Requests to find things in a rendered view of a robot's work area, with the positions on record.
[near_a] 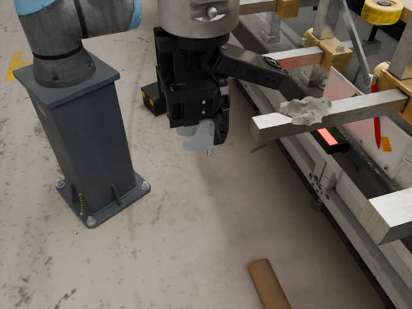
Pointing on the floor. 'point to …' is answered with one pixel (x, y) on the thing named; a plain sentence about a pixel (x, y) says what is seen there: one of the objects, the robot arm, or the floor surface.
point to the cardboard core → (268, 285)
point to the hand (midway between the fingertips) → (213, 148)
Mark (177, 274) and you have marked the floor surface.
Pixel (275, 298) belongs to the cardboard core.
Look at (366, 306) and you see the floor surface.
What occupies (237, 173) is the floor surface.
